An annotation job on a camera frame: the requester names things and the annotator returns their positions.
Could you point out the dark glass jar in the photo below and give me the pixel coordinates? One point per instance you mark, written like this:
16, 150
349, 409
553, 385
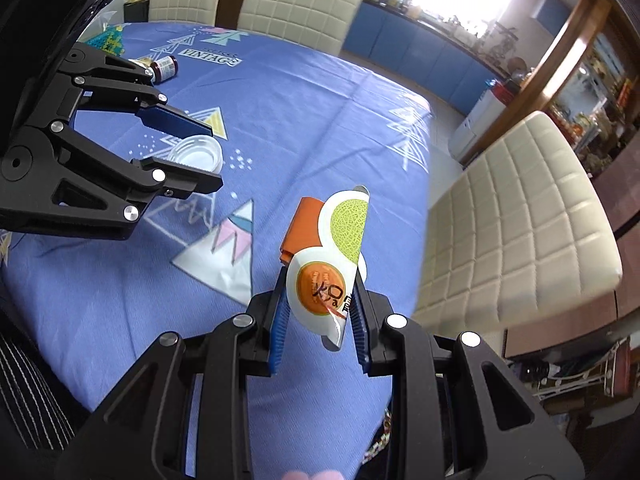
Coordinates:
165, 69

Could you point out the blue cabinet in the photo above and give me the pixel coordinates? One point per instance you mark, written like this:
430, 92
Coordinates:
415, 50

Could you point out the white box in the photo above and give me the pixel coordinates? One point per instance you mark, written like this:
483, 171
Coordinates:
475, 125

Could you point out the striped dark cloth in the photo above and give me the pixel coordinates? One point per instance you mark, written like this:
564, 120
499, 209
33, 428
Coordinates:
30, 390

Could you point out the colourful beaded mat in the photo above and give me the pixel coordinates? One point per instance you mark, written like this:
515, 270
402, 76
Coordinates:
107, 40

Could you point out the blue printed tablecloth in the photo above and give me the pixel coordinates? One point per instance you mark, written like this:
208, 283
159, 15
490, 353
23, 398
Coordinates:
325, 110

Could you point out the white bottle cap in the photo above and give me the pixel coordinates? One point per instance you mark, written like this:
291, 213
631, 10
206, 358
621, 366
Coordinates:
197, 152

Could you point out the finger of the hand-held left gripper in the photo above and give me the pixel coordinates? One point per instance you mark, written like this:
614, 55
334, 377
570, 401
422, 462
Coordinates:
170, 117
200, 182

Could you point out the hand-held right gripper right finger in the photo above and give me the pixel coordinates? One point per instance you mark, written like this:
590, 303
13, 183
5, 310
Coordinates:
360, 331

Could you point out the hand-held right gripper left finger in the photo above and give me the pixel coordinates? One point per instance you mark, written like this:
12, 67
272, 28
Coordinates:
277, 331

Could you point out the orange white jelly pouch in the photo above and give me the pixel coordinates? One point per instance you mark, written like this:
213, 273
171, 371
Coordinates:
320, 280

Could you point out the wooden shelf with goods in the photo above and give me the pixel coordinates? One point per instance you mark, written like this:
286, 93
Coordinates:
565, 50

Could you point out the black box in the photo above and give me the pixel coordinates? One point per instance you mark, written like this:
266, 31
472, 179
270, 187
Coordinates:
136, 11

